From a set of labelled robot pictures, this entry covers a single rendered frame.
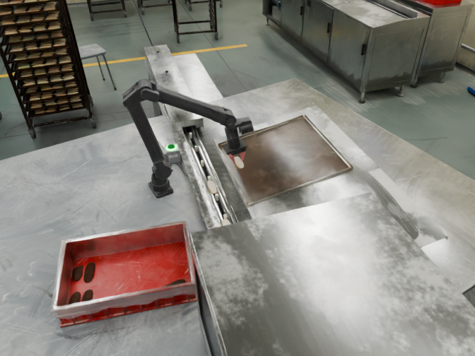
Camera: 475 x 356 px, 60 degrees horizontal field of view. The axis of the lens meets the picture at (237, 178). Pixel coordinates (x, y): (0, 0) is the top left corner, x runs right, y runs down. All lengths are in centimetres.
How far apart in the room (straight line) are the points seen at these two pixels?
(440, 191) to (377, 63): 254
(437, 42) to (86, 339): 443
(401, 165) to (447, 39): 303
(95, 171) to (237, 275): 137
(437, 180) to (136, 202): 143
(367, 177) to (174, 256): 86
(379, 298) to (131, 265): 100
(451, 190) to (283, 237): 125
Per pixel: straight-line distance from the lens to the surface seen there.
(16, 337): 161
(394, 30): 442
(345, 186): 178
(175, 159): 212
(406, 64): 468
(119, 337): 148
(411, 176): 216
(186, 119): 232
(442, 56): 516
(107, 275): 165
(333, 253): 101
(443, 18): 496
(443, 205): 204
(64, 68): 413
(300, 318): 89
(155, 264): 164
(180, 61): 339
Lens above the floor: 204
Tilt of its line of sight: 37 degrees down
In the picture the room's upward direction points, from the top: 1 degrees counter-clockwise
